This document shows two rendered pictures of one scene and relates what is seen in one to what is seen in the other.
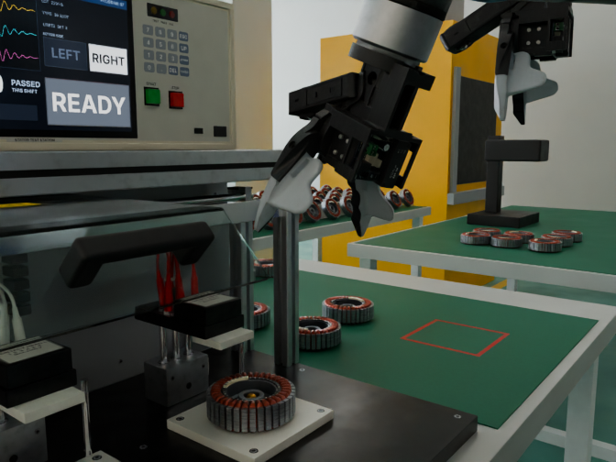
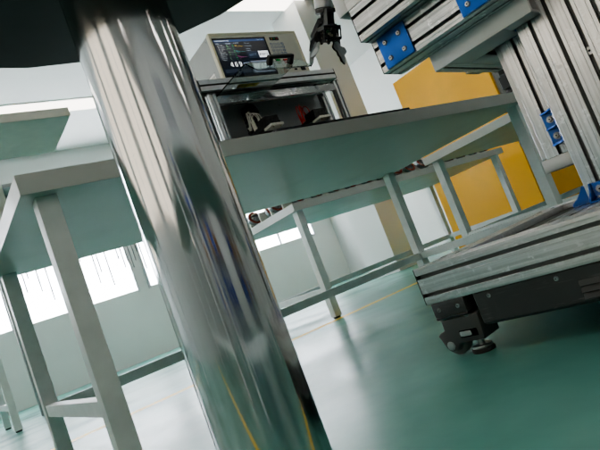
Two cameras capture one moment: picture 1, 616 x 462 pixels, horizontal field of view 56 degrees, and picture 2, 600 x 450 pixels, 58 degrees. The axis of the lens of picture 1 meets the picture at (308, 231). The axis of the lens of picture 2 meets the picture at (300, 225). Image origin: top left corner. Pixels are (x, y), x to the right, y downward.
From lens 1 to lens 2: 167 cm
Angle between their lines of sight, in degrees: 21
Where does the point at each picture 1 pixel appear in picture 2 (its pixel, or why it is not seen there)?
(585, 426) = (532, 150)
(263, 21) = (353, 91)
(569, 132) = not seen: outside the picture
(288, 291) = (345, 113)
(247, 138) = not seen: hidden behind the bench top
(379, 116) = (326, 22)
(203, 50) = (289, 45)
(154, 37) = (273, 45)
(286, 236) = (338, 95)
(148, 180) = (284, 80)
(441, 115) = (489, 89)
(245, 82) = not seen: hidden behind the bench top
